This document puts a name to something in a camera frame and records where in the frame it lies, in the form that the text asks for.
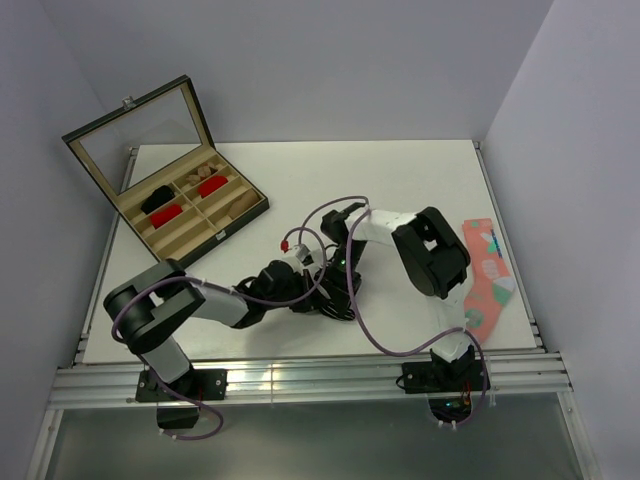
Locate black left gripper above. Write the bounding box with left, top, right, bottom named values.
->
left=265, top=270, right=329, bottom=314

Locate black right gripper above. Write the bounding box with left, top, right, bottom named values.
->
left=314, top=239, right=368, bottom=316

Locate tan ribbed sock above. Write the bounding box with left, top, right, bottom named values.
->
left=227, top=190, right=260, bottom=220

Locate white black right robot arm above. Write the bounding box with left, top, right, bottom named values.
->
left=321, top=203, right=476, bottom=390

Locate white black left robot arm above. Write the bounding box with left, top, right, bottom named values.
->
left=103, top=259, right=329, bottom=399

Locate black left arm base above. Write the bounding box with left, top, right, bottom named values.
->
left=134, top=368, right=228, bottom=434

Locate red rolled sock right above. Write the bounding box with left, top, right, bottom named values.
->
left=198, top=175, right=228, bottom=198

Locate red rolled sock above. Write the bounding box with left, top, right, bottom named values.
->
left=198, top=175, right=228, bottom=198
left=150, top=204, right=183, bottom=229

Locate beige rolled sock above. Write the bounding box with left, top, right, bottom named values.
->
left=186, top=162, right=218, bottom=185

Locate red rolled sock left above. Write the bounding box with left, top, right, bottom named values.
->
left=150, top=204, right=183, bottom=229

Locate black rolled sock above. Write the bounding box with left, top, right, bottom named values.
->
left=140, top=185, right=175, bottom=215

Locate pink patterned sock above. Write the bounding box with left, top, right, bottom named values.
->
left=462, top=218, right=516, bottom=344

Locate black compartment storage box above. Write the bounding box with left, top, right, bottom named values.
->
left=62, top=75, right=270, bottom=266

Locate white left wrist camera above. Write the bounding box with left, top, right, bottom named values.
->
left=292, top=244, right=313, bottom=265

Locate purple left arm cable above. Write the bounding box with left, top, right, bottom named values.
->
left=109, top=227, right=331, bottom=441

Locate aluminium rail frame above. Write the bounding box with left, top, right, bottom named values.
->
left=39, top=140, right=601, bottom=479

